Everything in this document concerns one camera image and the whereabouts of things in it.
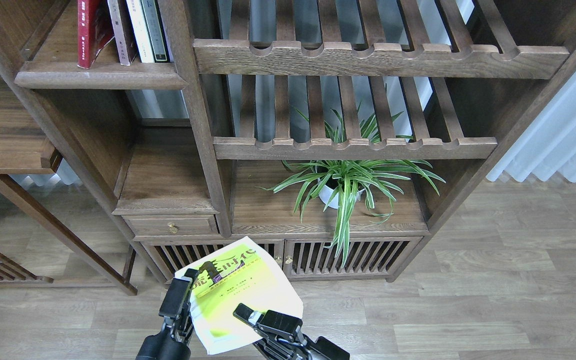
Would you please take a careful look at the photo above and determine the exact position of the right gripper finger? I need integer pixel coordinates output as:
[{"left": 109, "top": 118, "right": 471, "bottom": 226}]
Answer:
[{"left": 233, "top": 303, "right": 265, "bottom": 328}]

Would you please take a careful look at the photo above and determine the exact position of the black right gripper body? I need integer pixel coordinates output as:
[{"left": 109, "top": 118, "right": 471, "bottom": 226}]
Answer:
[{"left": 254, "top": 310, "right": 350, "bottom": 360}]

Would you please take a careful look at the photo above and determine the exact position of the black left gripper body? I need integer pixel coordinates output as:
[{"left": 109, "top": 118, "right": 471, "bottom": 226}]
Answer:
[{"left": 135, "top": 277, "right": 194, "bottom": 360}]

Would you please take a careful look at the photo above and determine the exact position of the yellow-green cover book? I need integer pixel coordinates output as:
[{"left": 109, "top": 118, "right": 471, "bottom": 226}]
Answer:
[{"left": 174, "top": 237, "right": 304, "bottom": 355}]

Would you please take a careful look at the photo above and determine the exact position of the dark maroon book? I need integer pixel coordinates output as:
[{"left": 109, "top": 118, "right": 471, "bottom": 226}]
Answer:
[{"left": 107, "top": 0, "right": 138, "bottom": 66}]

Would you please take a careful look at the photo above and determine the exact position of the red cover book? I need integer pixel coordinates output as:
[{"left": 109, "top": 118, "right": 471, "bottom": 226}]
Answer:
[{"left": 77, "top": 0, "right": 114, "bottom": 69}]

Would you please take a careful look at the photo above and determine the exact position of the brass drawer knob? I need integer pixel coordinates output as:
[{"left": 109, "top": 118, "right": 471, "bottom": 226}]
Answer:
[{"left": 167, "top": 222, "right": 179, "bottom": 234}]

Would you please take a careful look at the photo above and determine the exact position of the green spider plant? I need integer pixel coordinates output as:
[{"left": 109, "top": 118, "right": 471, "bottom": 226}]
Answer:
[{"left": 259, "top": 100, "right": 446, "bottom": 268}]

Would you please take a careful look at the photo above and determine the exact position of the dark wooden bookshelf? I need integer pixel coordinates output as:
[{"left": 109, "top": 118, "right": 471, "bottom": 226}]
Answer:
[{"left": 0, "top": 0, "right": 576, "bottom": 281}]

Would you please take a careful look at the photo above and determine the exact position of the white spine book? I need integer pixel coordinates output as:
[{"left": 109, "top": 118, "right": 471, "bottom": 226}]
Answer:
[{"left": 126, "top": 0, "right": 155, "bottom": 64}]

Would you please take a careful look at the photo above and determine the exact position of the dark green spine book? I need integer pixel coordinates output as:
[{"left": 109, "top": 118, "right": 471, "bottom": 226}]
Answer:
[{"left": 141, "top": 0, "right": 170, "bottom": 63}]

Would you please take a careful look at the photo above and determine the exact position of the white curtain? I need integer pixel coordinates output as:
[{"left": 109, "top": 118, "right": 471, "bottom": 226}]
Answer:
[{"left": 486, "top": 71, "right": 576, "bottom": 183}]

